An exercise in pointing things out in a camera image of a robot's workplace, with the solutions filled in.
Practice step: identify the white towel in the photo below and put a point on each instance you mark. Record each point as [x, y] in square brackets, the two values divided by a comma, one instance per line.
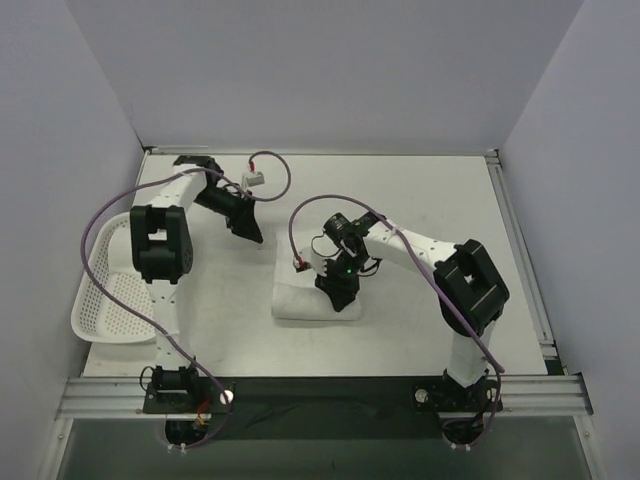
[294, 295]

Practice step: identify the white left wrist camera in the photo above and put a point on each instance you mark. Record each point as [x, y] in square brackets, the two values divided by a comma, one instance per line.
[251, 179]

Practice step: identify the aluminium front rail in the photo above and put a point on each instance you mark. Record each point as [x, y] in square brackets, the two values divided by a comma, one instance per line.
[522, 395]

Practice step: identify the white perforated plastic basket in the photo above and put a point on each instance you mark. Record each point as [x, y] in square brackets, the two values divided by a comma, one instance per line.
[95, 318]

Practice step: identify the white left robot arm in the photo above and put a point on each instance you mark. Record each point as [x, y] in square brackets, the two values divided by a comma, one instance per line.
[163, 253]

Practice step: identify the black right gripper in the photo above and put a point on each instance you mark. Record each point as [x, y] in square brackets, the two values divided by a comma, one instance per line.
[338, 283]

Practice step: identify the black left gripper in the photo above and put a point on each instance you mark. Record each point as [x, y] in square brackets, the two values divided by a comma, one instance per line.
[239, 215]

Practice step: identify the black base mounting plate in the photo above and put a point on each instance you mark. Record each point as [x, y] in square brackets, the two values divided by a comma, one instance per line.
[323, 408]

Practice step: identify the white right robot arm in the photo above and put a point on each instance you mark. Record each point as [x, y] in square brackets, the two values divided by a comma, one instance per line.
[471, 292]

